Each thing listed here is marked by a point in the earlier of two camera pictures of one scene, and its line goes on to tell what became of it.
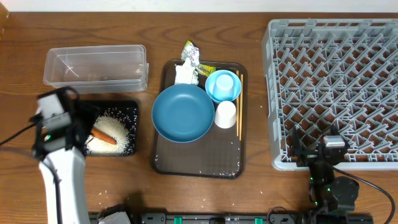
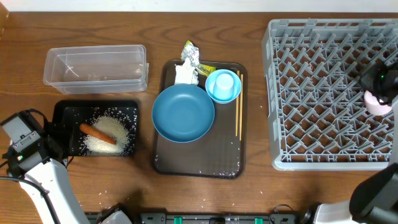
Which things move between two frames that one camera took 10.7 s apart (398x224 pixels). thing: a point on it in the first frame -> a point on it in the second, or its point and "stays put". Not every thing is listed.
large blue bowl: (183, 113) stays put
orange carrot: (102, 135) stays put
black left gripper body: (84, 116) -> (60, 137)
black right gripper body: (308, 157) -> (377, 78)
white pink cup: (226, 114) -> (373, 107)
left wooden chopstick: (237, 110) stays put
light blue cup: (224, 86) stays put
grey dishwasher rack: (333, 77) stays put
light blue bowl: (222, 85) stays put
